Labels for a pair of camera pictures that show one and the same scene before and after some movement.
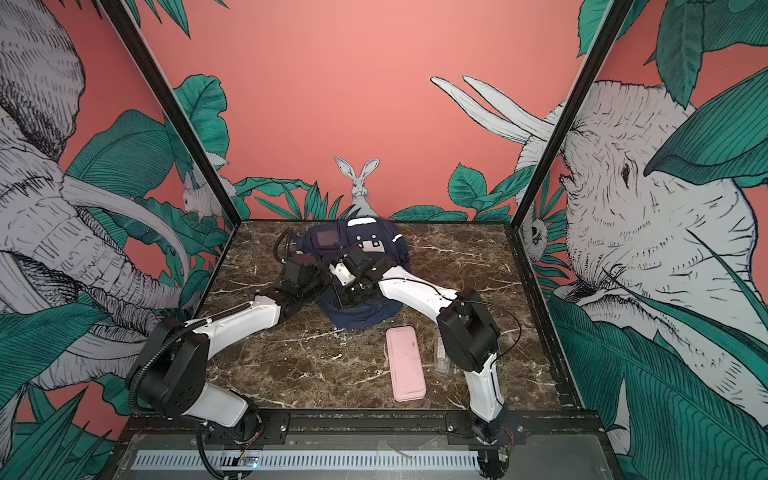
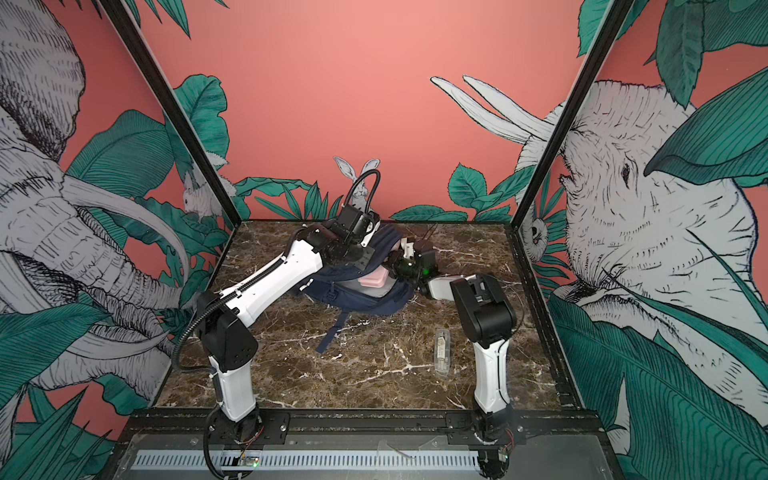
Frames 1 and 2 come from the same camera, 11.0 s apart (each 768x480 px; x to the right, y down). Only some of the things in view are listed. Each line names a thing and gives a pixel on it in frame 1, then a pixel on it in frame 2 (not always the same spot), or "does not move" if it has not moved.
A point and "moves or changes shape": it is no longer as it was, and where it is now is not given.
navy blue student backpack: [387, 245] moves or changes shape
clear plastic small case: [443, 364] does not move
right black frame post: [602, 45] does not move
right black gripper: [340, 292] → [396, 267]
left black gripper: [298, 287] → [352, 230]
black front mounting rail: [375, 425] does not move
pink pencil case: [403, 349] moves or changes shape
